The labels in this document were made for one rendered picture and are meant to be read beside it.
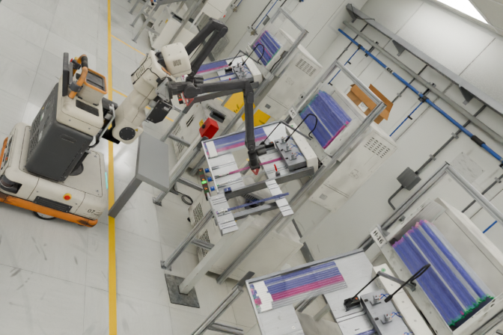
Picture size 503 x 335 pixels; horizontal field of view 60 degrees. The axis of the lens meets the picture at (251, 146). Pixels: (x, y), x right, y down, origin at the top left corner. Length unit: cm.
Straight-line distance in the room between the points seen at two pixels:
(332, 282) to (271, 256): 121
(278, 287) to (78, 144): 145
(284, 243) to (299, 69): 176
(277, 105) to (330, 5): 218
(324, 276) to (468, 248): 76
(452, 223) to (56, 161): 231
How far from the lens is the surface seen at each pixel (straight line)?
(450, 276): 235
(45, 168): 295
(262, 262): 371
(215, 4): 744
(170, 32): 746
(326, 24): 637
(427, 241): 245
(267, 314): 246
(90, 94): 285
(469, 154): 438
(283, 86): 447
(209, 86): 276
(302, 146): 328
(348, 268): 264
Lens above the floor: 204
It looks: 18 degrees down
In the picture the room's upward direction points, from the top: 40 degrees clockwise
